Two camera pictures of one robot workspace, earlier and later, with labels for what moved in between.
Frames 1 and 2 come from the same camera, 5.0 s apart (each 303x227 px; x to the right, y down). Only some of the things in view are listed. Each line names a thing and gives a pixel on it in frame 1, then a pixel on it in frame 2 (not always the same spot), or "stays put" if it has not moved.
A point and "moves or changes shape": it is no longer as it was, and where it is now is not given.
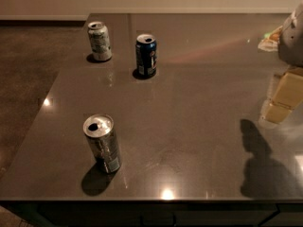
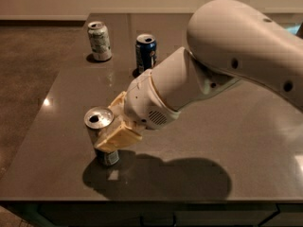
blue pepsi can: x=146 y=47 stays put
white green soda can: x=100 y=44 stays put
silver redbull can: x=99 y=130 moves or changes shape
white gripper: x=292 y=43 to x=142 y=100
